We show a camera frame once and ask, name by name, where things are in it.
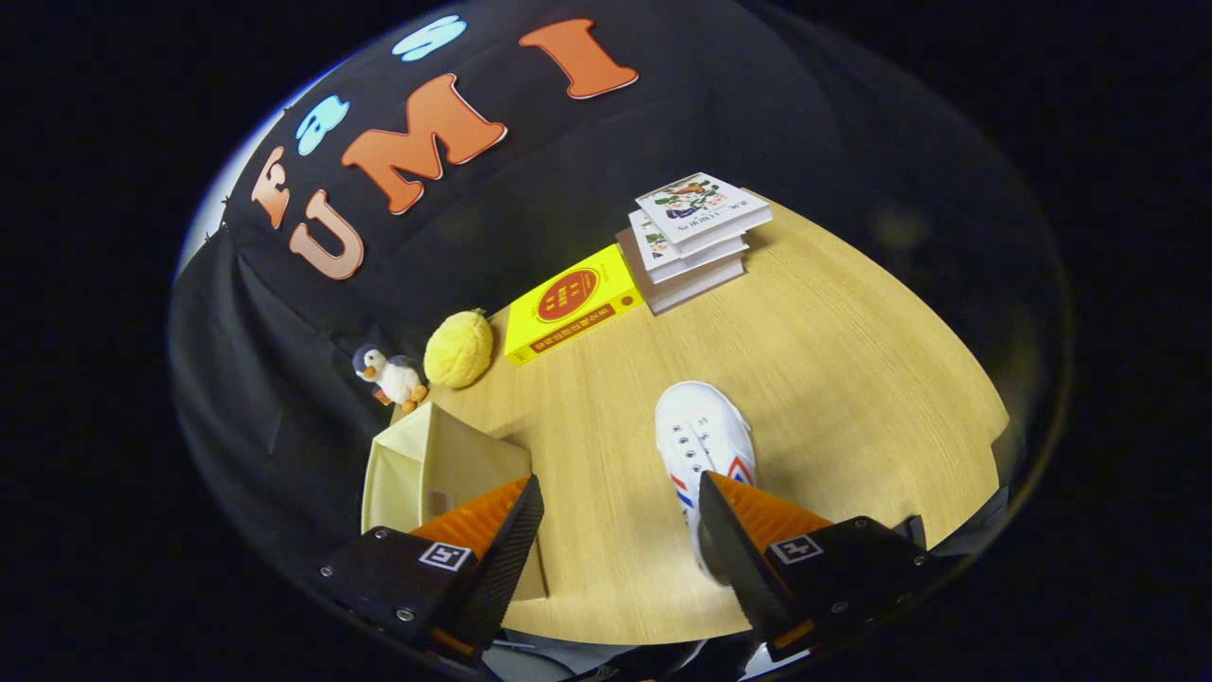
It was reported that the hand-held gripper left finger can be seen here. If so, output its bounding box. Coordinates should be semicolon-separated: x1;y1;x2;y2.
317;474;545;664

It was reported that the beige fabric storage box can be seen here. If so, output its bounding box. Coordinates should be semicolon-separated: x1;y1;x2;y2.
362;402;550;602

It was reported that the illustrated white book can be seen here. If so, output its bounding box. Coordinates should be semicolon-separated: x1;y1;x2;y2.
634;171;774;259
628;210;751;285

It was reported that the penguin plush toy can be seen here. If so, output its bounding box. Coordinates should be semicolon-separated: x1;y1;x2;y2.
352;345;429;415

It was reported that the white canvas shoe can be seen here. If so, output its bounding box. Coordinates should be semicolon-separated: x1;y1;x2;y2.
654;381;758;583

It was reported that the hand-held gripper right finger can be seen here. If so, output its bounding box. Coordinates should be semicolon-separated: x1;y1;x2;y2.
698;471;948;661

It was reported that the yellow book with red circle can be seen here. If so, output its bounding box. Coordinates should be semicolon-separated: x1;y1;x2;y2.
504;243;646;367

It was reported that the yellow round plush toy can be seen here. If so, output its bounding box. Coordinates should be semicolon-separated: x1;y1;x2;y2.
423;309;494;389

